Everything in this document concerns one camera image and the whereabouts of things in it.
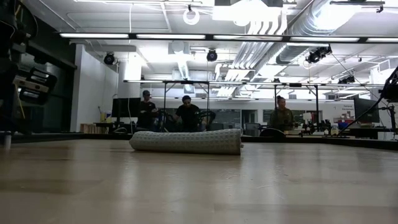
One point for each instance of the white wall sign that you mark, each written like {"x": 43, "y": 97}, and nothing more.
{"x": 347, "y": 111}

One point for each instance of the black aluminium table frame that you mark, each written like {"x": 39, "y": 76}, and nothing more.
{"x": 62, "y": 136}

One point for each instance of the black background rig frame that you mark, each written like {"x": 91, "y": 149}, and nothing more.
{"x": 186, "y": 82}

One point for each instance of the black computer monitor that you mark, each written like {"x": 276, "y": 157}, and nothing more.
{"x": 124, "y": 109}

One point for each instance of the yellow bottle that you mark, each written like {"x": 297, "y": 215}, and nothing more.
{"x": 103, "y": 117}

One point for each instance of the background black robot arm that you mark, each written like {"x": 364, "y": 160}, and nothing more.
{"x": 208, "y": 116}

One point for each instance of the black double ceiling spotlight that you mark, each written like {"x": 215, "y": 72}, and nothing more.
{"x": 317, "y": 55}

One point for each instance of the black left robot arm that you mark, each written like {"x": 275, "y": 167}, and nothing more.
{"x": 40, "y": 93}

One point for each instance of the person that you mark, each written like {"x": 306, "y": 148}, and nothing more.
{"x": 188, "y": 115}
{"x": 146, "y": 112}
{"x": 281, "y": 118}

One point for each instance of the blue container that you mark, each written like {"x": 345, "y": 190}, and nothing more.
{"x": 343, "y": 126}

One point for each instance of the long ceiling light bar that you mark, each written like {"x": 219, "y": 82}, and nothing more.
{"x": 93, "y": 35}

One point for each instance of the wooden crate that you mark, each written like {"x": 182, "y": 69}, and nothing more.
{"x": 93, "y": 128}

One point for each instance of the black monitor on arm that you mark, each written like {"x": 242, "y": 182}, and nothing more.
{"x": 367, "y": 110}

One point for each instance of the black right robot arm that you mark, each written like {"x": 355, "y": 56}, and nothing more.
{"x": 392, "y": 88}

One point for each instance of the grey waffle microfiber towel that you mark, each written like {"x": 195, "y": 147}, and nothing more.
{"x": 186, "y": 142}

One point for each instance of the black office chair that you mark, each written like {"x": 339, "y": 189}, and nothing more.
{"x": 272, "y": 133}

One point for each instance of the white cylindrical post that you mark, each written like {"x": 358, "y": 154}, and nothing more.
{"x": 7, "y": 140}

